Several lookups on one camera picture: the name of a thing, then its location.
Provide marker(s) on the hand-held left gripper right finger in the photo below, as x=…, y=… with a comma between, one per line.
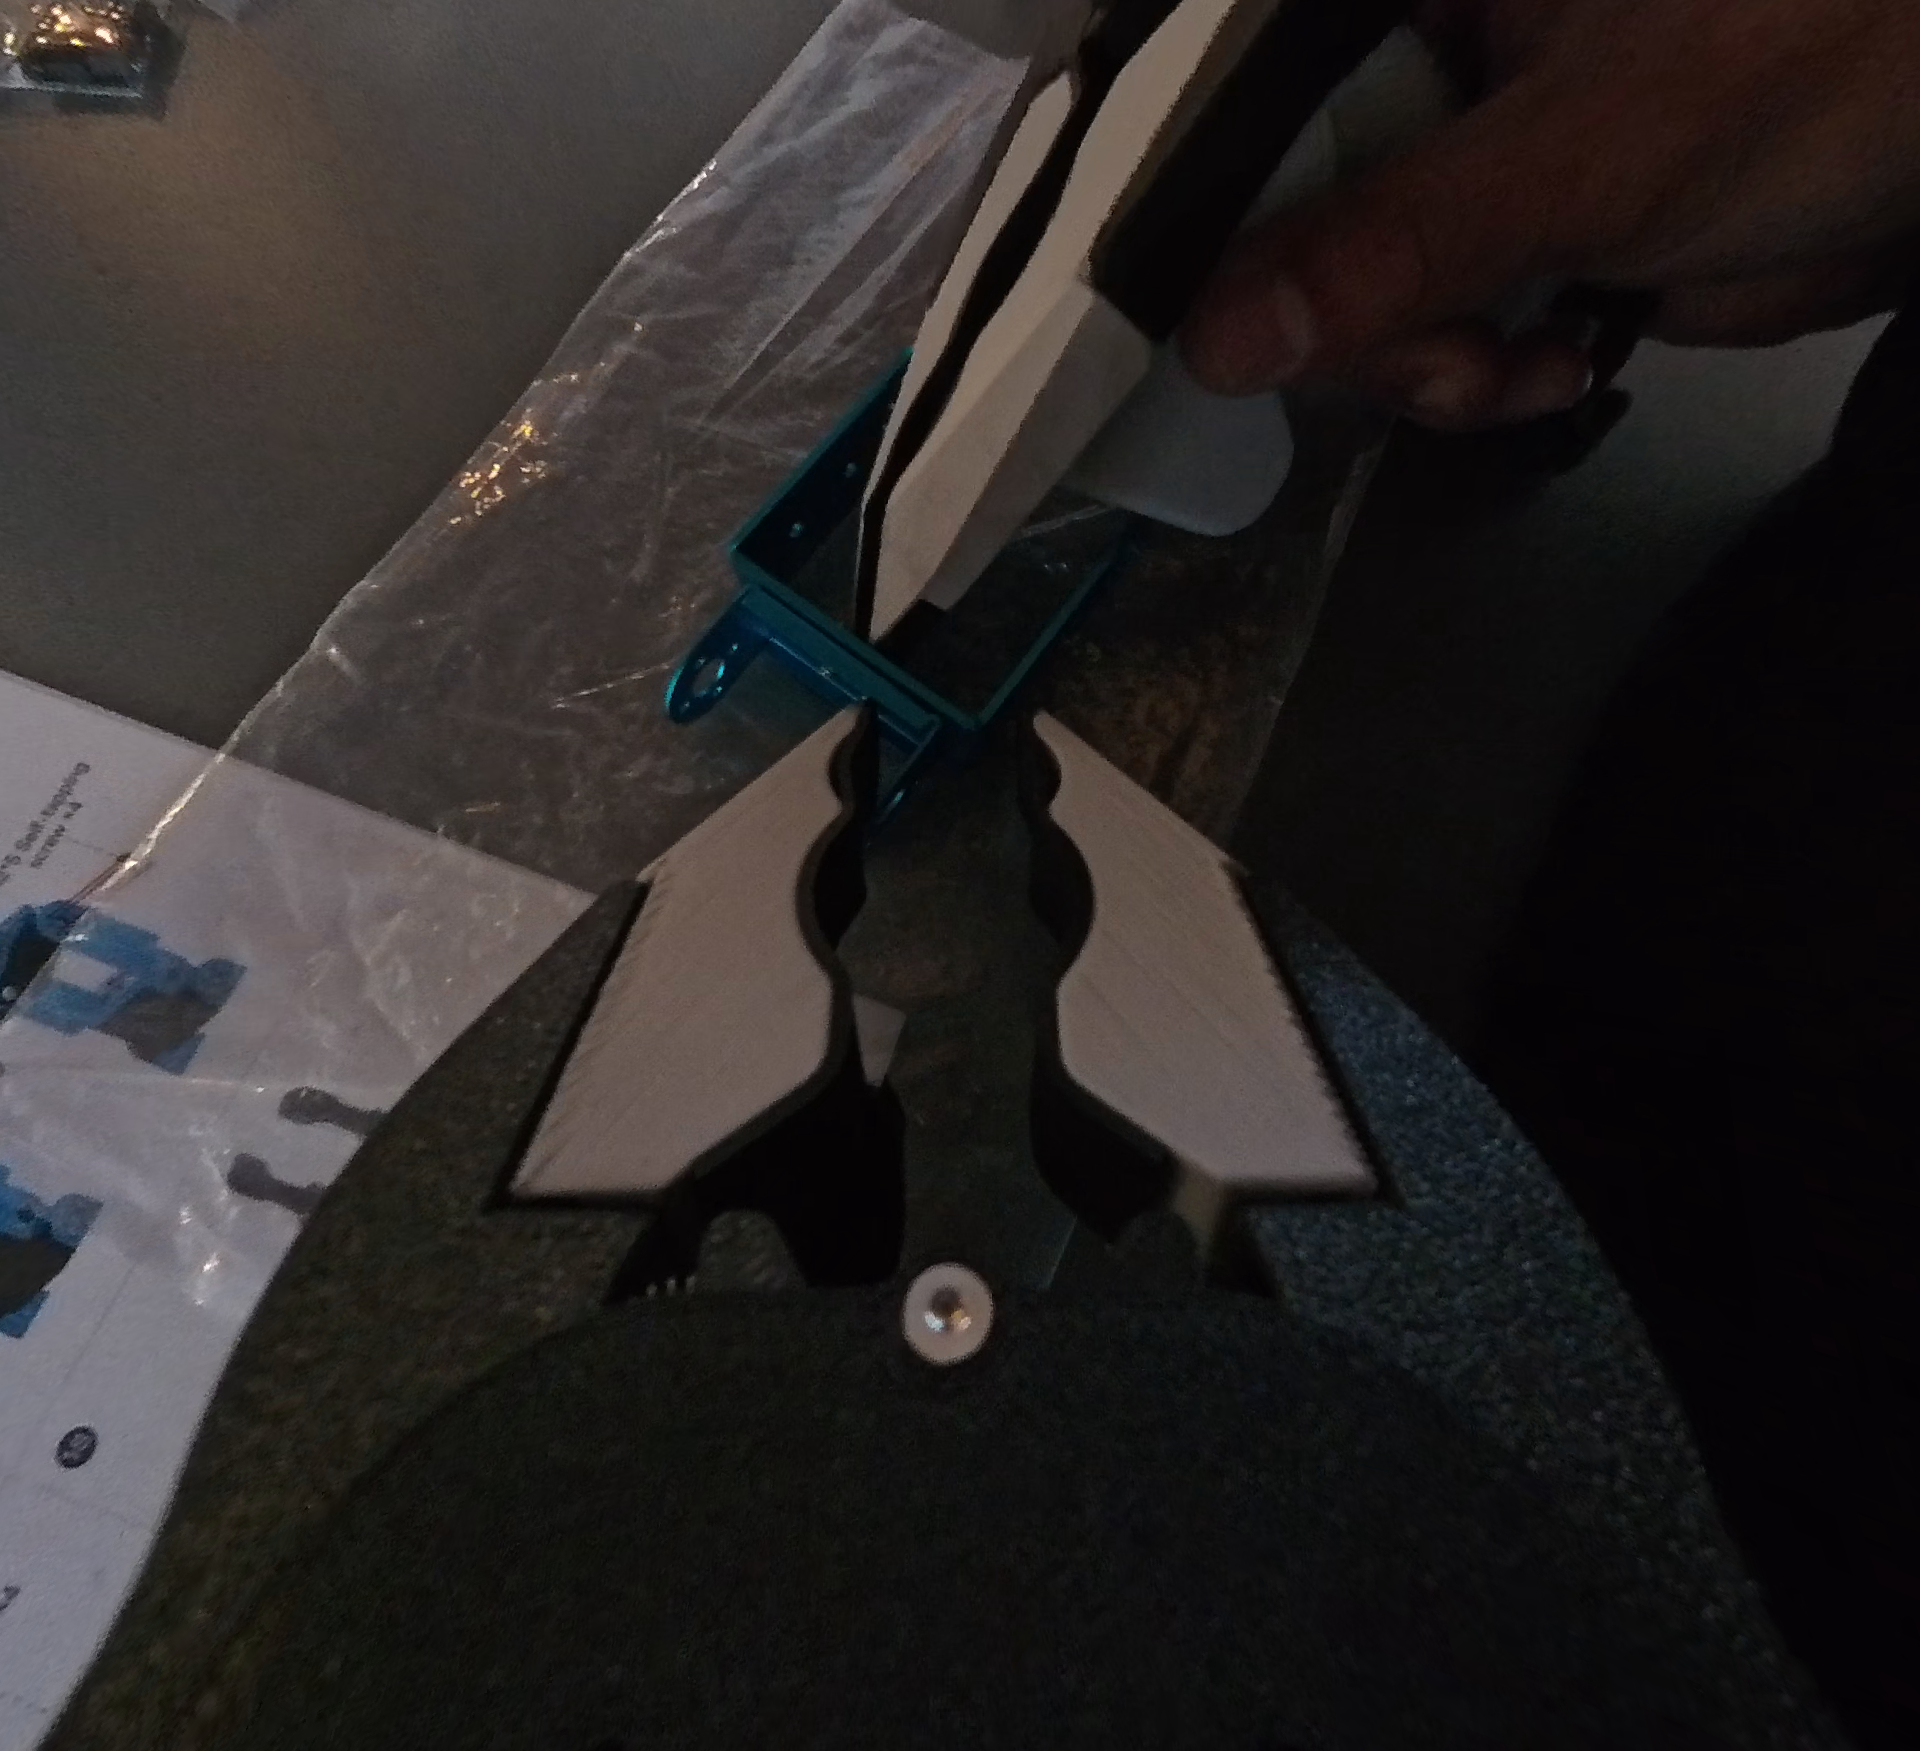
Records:
x=1185, y=1015

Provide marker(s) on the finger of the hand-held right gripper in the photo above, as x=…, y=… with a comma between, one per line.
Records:
x=1005, y=205
x=1021, y=415

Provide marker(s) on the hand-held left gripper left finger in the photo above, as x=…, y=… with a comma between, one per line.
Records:
x=704, y=1015

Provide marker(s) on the blue metal servo bracket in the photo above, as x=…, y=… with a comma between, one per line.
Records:
x=841, y=671

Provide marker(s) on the grey desk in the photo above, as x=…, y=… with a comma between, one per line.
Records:
x=301, y=279

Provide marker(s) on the person's right hand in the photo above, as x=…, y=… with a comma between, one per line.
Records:
x=1651, y=100

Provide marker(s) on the clear plastic bag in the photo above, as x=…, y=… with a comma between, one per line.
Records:
x=600, y=459

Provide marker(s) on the open instruction manual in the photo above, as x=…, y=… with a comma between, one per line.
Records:
x=180, y=881

